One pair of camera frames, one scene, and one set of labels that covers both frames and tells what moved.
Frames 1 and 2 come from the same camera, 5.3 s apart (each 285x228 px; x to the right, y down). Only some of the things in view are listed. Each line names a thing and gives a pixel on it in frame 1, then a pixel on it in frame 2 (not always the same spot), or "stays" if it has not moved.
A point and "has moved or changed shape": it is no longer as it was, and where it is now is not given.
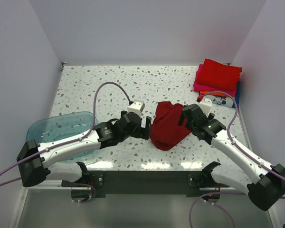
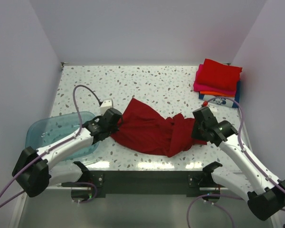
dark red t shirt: [165, 132] has moved or changed shape
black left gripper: [143, 133] → [115, 128]
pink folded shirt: [199, 87] stays
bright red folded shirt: [215, 74] stays
